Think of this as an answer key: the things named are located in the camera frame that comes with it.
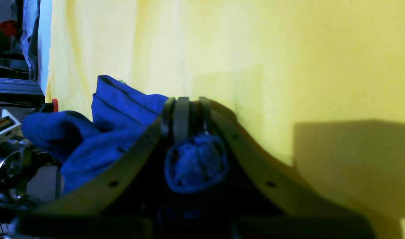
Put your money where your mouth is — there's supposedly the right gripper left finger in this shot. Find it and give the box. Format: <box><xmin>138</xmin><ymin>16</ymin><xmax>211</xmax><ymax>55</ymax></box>
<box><xmin>10</xmin><ymin>97</ymin><xmax>190</xmax><ymax>239</ymax></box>

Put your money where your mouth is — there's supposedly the yellow table cloth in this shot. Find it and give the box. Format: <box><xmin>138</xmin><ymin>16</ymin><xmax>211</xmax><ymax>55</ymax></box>
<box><xmin>46</xmin><ymin>0</ymin><xmax>405</xmax><ymax>239</ymax></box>

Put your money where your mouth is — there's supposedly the navy blue long-sleeve shirt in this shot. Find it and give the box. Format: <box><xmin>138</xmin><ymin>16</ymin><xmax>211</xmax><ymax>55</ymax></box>
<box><xmin>22</xmin><ymin>75</ymin><xmax>230</xmax><ymax>194</ymax></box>

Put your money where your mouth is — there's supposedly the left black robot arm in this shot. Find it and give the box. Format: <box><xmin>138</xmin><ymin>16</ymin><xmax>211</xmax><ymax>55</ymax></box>
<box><xmin>0</xmin><ymin>109</ymin><xmax>60</xmax><ymax>239</ymax></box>

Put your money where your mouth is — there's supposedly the red clamp top left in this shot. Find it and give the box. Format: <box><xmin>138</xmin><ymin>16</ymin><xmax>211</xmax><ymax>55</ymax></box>
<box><xmin>52</xmin><ymin>99</ymin><xmax>59</xmax><ymax>112</ymax></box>

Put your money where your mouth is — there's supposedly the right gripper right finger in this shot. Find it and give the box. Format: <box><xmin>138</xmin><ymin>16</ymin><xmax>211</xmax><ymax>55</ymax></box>
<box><xmin>197</xmin><ymin>97</ymin><xmax>402</xmax><ymax>239</ymax></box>

